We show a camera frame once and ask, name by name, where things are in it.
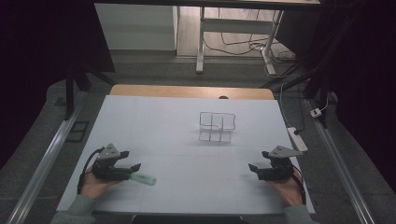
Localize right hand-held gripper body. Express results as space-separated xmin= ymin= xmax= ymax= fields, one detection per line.
xmin=257 ymin=145 xmax=304 ymax=182

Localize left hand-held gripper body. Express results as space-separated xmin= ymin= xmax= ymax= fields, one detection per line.
xmin=91 ymin=143 xmax=132 ymax=182

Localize green highlighter pen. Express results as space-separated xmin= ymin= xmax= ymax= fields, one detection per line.
xmin=128 ymin=172 xmax=158 ymax=187

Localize clear compartment organizer box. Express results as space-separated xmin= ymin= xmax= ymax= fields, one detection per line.
xmin=198 ymin=111 xmax=237 ymax=144

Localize person's right hand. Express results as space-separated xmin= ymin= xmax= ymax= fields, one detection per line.
xmin=266 ymin=170 xmax=304 ymax=207

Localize person's left hand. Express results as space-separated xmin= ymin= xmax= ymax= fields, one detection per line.
xmin=79 ymin=167 xmax=121 ymax=201

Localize white power strip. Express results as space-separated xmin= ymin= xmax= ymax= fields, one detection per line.
xmin=286 ymin=126 xmax=309 ymax=153

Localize dark floor hatch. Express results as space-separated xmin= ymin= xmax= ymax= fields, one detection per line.
xmin=65 ymin=120 xmax=91 ymax=144

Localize white table mat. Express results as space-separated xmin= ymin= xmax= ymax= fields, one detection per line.
xmin=56 ymin=94 xmax=316 ymax=217

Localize person's dark clothing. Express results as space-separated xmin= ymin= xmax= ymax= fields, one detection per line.
xmin=130 ymin=214 xmax=251 ymax=224

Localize black metal stand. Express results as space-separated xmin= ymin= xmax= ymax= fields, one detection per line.
xmin=63 ymin=60 xmax=118 ymax=121
xmin=261 ymin=18 xmax=344 ymax=129

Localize white cabinet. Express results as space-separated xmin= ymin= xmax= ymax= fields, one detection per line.
xmin=93 ymin=3 xmax=179 ymax=51

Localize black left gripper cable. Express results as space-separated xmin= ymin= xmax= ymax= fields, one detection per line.
xmin=77 ymin=147 xmax=106 ymax=196

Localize red black right gripper cable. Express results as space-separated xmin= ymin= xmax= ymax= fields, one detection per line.
xmin=290 ymin=165 xmax=308 ymax=205

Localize metal floor rail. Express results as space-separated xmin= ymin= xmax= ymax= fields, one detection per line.
xmin=304 ymin=98 xmax=378 ymax=224
xmin=5 ymin=91 xmax=89 ymax=224

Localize white adapter with cable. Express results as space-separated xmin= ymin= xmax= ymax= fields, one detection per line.
xmin=309 ymin=98 xmax=330 ymax=119

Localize black floor cables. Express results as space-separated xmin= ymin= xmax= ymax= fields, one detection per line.
xmin=203 ymin=8 xmax=297 ymax=79

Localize white desk frame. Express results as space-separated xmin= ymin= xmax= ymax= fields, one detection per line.
xmin=195 ymin=6 xmax=285 ymax=77

